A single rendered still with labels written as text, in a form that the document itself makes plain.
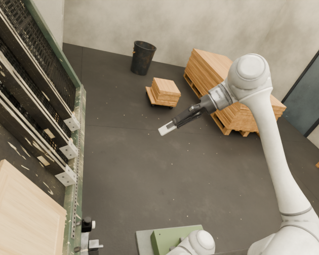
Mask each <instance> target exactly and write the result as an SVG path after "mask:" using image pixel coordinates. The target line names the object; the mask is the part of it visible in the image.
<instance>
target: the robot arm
mask: <svg viewBox="0 0 319 255"><path fill-rule="evenodd" d="M272 90H273V87H272V83H271V77H270V71H269V66H268V63H267V61H266V60H265V59H264V58H263V57H262V56H260V55H258V54H246V55H244V56H242V57H240V58H237V59H236V60H235V61H234V62H233V63H232V65H231V67H230V69H229V71H228V75H227V77H226V79H225V80H224V81H223V82H222V83H220V84H218V85H217V86H215V87H214V88H212V89H210V90H209V91H208V93H209V94H205V95H204V96H202V97H200V102H201V103H199V104H196V105H194V106H193V105H190V106H189V107H188V108H187V109H185V110H184V111H183V112H181V113H180V114H178V115H177V116H175V117H174V118H172V119H171V120H172V121H171V122H169V123H168V124H166V125H164V126H163V127H161V128H159V129H158V130H159V132H160V134H161V136H163V135H165V134H166V133H168V132H170V131H172V130H173V129H175V128H177V129H179V127H181V126H183V125H185V124H187V123H189V122H191V121H193V120H195V119H198V118H200V116H201V115H202V114H203V113H204V112H207V114H208V115H210V114H212V113H214V112H215V111H216V110H217V109H218V110H219V111H221V110H222V109H224V108H226V107H228V106H229V105H231V104H233V103H235V102H239V103H241V104H244V105H246V106H247V107H248V108H249V109H250V111H251V113H252V115H253V117H254V119H255V122H256V124H257V127H258V131H259V135H260V139H261V143H262V147H263V151H264V155H265V159H266V163H267V166H268V169H269V173H270V176H271V179H272V182H273V186H274V189H275V194H276V198H277V202H278V207H279V210H280V213H281V216H282V220H283V222H282V223H281V226H280V229H279V231H278V232H276V233H273V234H271V235H269V236H267V237H265V238H263V239H261V240H259V241H257V242H254V243H253V244H252V245H251V246H250V248H246V249H240V250H234V251H227V252H221V253H214V252H215V242H214V240H213V237H212V236H211V235H210V234H209V233H208V232H206V231H205V230H195V231H192V232H191V233H190V234H189V235H188V236H187V237H186V238H185V239H184V238H183V237H181V238H179V241H180V244H179V245H178V246H177V247H175V246H171V247H170V248H169V251H170V252H169V253H167V254H166V255H319V218H318V216H317V215H316V213H315V211H314V210H313V208H312V206H311V204H310V203H309V201H308V200H307V198H306V197H305V195H304V194H303V193H302V191H301V190H300V188H299V187H298V185H297V183H296V182H295V180H294V178H293V177H292V175H291V173H290V170H289V168H288V165H287V162H286V158H285V154H284V150H283V146H282V142H281V138H280V134H279V131H278V127H277V123H276V120H275V116H274V112H273V109H272V106H271V102H270V93H271V91H272Z"/></svg>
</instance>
